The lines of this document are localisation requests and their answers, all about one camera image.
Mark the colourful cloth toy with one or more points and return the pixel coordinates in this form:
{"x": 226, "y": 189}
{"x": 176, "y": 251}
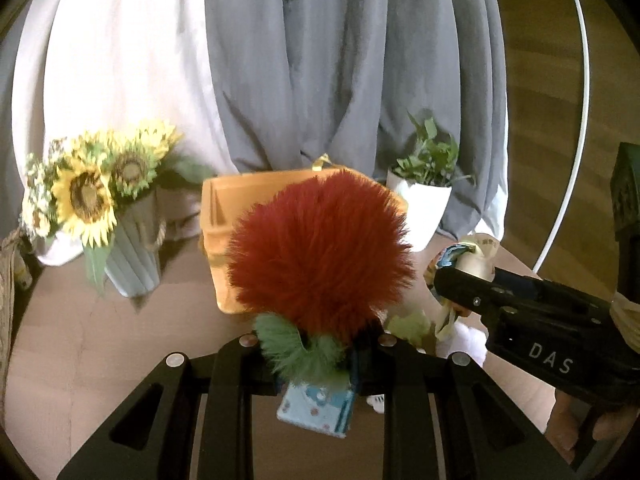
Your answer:
{"x": 441, "y": 334}

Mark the red fluffy pompom toy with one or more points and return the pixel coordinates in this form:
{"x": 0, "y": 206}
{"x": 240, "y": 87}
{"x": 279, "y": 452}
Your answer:
{"x": 314, "y": 265}

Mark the grey ribbed vase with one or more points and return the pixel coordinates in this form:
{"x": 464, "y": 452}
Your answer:
{"x": 133, "y": 265}

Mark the white plant pot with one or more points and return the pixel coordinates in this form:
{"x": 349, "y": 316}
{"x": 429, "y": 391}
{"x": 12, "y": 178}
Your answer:
{"x": 426, "y": 205}

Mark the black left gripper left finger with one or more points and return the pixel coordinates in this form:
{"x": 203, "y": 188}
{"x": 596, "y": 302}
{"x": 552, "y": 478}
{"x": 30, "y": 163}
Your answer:
{"x": 189, "y": 418}

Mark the orange plastic crate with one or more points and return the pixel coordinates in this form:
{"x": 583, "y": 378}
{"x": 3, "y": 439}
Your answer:
{"x": 225, "y": 199}

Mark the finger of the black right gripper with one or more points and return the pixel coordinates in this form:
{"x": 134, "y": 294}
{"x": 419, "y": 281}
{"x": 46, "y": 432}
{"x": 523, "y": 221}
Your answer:
{"x": 520, "y": 298}

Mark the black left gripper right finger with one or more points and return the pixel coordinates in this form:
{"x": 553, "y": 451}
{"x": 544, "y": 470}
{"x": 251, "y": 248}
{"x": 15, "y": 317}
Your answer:
{"x": 447, "y": 418}

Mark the sunflower bouquet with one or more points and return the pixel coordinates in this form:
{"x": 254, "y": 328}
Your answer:
{"x": 78, "y": 189}

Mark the white sheer curtain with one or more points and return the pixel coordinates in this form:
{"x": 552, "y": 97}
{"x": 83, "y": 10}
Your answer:
{"x": 90, "y": 65}

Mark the small blue patterned pouch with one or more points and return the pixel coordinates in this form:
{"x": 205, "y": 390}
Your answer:
{"x": 317, "y": 409}

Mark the patterned brown cushion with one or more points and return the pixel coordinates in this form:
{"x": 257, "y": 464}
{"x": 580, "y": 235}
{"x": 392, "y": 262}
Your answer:
{"x": 10, "y": 249}

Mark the green potted plant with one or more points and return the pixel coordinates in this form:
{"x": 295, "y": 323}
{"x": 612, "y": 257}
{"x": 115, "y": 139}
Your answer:
{"x": 433, "y": 160}

